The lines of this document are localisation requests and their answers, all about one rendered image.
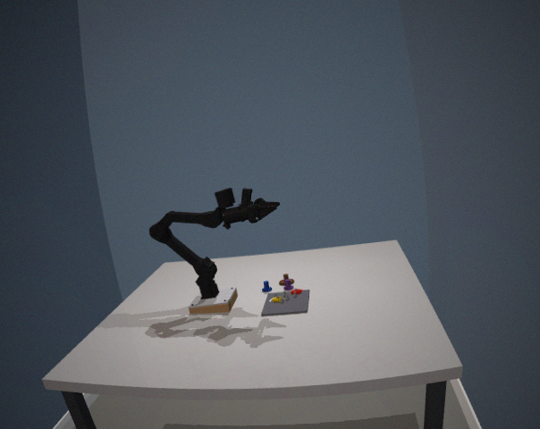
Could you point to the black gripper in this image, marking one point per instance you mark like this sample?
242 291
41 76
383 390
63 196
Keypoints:
259 209

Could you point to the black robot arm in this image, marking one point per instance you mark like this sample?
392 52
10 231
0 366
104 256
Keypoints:
204 267

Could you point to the brown gear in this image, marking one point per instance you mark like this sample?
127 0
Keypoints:
286 276

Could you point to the purple gear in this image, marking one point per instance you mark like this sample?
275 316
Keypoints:
288 285

